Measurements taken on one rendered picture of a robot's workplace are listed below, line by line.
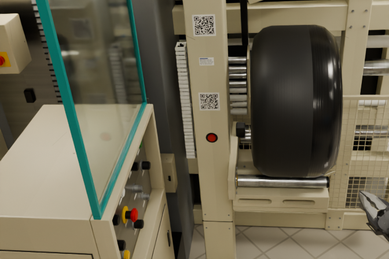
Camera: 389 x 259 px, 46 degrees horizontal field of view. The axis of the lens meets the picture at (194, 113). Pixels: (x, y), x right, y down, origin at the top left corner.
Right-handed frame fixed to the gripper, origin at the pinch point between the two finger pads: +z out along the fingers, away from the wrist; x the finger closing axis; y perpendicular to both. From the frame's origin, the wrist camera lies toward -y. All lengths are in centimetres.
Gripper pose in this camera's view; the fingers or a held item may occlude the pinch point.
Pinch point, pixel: (363, 194)
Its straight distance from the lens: 163.8
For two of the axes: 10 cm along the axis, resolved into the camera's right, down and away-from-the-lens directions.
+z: -6.3, -7.5, 1.9
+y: -0.4, 2.8, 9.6
